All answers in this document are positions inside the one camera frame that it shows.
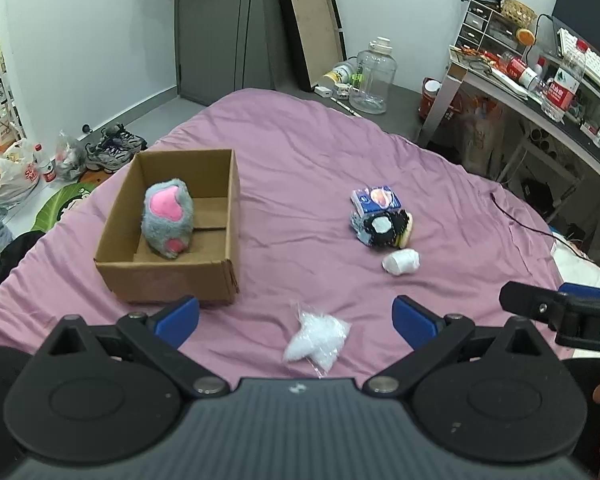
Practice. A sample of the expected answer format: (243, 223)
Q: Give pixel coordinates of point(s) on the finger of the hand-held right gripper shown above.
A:
(587, 290)
(527, 301)

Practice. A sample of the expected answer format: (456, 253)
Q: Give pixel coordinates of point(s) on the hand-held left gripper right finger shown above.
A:
(412, 321)

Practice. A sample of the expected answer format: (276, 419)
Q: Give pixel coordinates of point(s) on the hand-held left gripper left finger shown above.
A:
(177, 317)

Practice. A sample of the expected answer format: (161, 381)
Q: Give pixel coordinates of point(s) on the brown cardboard box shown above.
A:
(172, 280)

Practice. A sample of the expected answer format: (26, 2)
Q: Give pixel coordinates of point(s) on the white sock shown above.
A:
(401, 261)

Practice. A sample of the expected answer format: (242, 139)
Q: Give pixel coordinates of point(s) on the black white soft toy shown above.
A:
(380, 229)

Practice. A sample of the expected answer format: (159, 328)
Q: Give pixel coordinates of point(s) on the grey pink plush toy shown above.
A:
(166, 220)

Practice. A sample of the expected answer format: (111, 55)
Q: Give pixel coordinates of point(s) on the clear bag of white cotton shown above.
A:
(316, 342)

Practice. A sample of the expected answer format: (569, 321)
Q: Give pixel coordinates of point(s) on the blue tissue packet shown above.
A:
(375, 199)

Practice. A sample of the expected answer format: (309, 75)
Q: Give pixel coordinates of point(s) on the white blanket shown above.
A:
(582, 267)

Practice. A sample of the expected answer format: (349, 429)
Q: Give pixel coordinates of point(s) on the grey desk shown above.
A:
(555, 127)

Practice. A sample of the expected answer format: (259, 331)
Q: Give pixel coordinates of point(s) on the grey sneaker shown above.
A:
(126, 137)
(107, 159)

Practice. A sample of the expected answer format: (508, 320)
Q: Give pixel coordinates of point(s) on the beige shopping bag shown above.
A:
(482, 132)

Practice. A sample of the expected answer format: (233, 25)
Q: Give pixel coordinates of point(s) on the black cloth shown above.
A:
(10, 265)

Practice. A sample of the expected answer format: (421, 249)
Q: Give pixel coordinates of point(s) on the pink bed sheet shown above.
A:
(305, 160)

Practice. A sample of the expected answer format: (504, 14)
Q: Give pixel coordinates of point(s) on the grey plastic bag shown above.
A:
(69, 156)

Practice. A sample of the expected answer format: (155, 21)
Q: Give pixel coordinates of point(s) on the red capped clear bottle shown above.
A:
(44, 165)

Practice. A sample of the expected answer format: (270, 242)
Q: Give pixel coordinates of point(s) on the red label water bottle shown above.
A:
(562, 85)

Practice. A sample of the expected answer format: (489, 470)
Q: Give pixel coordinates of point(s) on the white yellow plastic bag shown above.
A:
(9, 176)

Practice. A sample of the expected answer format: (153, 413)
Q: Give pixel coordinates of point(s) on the red jar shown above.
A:
(431, 100)

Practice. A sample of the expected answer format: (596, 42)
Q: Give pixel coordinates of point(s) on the white keyboard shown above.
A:
(597, 67)

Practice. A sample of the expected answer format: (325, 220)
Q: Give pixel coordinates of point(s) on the clear plastic water jug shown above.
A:
(372, 77)

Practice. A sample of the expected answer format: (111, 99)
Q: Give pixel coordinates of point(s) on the yellow white bottle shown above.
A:
(337, 74)

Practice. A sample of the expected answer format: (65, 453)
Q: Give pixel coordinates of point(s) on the small drawer organizer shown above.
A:
(480, 25)

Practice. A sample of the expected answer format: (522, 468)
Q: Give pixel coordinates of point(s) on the woven basket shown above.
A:
(519, 11)

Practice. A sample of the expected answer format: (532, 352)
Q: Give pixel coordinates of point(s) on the grey door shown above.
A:
(215, 30)

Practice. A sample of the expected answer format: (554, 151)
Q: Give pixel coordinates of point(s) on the black picture frame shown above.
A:
(312, 20)

